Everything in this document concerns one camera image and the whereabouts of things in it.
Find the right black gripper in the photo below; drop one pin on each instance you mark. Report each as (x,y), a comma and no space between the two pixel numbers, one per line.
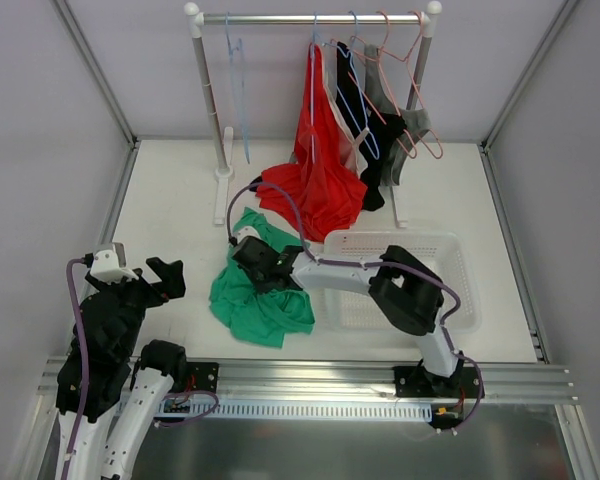
(253,261)

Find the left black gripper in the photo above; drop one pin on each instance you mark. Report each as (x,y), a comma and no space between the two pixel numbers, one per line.
(143,288)

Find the green tank top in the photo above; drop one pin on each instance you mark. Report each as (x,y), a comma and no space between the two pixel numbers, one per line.
(263,319)

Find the red tank top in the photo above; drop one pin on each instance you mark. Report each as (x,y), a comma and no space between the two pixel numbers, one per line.
(316,198)

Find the white tank top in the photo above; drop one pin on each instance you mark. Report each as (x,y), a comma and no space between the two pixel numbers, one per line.
(349,154)

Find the blue hanger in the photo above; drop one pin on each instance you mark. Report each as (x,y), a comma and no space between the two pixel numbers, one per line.
(237,63)
(351,101)
(312,54)

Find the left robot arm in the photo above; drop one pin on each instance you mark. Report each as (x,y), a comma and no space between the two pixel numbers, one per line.
(106,402)

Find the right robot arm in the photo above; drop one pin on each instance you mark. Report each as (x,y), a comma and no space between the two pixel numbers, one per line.
(412,298)

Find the black tank top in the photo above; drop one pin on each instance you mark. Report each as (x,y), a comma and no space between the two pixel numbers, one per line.
(371,176)

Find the grey tank top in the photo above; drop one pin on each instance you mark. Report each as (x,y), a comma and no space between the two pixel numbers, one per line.
(405,133)

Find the pink hanger right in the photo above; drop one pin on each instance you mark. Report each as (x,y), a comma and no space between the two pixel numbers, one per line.
(414,62)

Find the white plastic basket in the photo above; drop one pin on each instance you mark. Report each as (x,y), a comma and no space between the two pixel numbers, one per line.
(441,252)

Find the white clothes rack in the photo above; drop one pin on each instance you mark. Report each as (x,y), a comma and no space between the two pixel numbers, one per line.
(223,138)

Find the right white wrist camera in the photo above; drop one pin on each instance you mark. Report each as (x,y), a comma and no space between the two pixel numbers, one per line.
(246,231)

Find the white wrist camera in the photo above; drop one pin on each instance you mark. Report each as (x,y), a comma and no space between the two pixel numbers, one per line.
(246,231)
(108,264)

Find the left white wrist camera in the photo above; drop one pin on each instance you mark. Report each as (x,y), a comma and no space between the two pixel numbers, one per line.
(108,264)

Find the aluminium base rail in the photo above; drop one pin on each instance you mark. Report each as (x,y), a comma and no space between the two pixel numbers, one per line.
(503,383)

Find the white slotted cable duct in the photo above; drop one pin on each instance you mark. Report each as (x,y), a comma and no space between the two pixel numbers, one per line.
(198,406)

